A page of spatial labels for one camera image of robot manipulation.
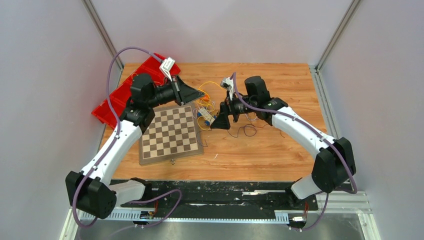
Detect yellow wire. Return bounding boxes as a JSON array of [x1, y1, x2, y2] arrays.
[[195, 81, 228, 132]]

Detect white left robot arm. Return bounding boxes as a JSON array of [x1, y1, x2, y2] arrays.
[[65, 73, 205, 226]]

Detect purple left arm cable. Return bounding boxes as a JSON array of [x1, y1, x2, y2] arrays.
[[72, 46, 184, 229]]

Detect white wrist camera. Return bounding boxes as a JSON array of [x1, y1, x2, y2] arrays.
[[219, 77, 235, 101], [159, 57, 176, 82]]

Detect red plastic bin tray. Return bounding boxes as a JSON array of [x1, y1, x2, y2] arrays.
[[91, 53, 180, 129]]

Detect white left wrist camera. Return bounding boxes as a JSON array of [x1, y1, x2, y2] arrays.
[[159, 57, 176, 82]]

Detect wooden chessboard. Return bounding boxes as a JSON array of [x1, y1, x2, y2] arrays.
[[138, 102, 204, 166]]

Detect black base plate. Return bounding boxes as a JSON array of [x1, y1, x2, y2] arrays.
[[89, 180, 354, 220]]

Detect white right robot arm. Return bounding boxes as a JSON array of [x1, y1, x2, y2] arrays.
[[210, 75, 358, 209]]

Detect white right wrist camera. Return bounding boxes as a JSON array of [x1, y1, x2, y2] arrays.
[[219, 77, 235, 101]]

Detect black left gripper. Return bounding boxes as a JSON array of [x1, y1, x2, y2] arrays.
[[146, 74, 204, 109]]

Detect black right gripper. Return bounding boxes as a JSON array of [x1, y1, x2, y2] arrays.
[[210, 90, 257, 130]]

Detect aluminium frame rail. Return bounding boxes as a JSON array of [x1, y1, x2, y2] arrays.
[[59, 187, 382, 240]]

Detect white blue toy car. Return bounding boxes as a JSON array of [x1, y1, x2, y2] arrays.
[[197, 107, 217, 127]]

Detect orange pipe elbow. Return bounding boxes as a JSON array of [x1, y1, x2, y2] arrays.
[[202, 95, 210, 102]]

